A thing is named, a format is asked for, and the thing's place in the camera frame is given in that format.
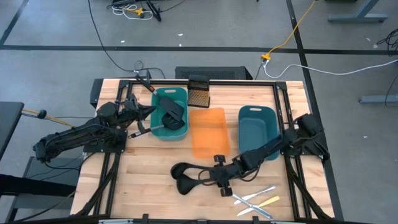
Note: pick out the silver aluminium extrusion bar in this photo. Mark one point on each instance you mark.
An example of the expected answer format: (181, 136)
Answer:
(286, 222)
(115, 221)

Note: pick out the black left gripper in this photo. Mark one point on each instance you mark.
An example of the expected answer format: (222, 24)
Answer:
(133, 112)

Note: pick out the dark teal plastic bin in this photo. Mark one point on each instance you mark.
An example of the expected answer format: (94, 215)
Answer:
(255, 130)

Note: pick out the black aluminium table frame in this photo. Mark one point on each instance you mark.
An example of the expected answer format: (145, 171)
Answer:
(236, 83)

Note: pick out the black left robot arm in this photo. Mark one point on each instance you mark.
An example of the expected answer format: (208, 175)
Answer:
(77, 133)

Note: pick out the light teal plastic bin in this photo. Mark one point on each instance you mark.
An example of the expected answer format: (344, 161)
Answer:
(154, 109)

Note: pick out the grey low shelf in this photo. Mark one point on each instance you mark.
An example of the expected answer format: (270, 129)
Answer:
(40, 168)

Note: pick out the black power adapter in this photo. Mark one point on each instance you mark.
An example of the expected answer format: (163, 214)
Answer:
(143, 74)

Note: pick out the black folded stand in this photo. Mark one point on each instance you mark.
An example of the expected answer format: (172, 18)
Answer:
(154, 11)

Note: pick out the black beam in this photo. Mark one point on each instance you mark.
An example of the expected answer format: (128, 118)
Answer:
(31, 185)

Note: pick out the black computer case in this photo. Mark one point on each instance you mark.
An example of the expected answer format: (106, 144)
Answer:
(214, 73)

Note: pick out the grey desk foot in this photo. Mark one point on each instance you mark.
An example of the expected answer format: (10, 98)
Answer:
(357, 18)
(379, 99)

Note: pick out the black plastic serving spoon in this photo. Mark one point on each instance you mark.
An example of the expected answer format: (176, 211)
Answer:
(185, 186)

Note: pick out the orange translucent plastic bin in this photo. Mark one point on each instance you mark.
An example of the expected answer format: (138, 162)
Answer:
(208, 133)

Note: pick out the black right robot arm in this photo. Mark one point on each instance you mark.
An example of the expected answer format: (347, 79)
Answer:
(267, 149)

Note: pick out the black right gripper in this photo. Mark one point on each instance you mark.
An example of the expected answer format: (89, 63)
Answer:
(227, 174)

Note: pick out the black side table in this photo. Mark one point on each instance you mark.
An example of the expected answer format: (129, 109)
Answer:
(9, 121)

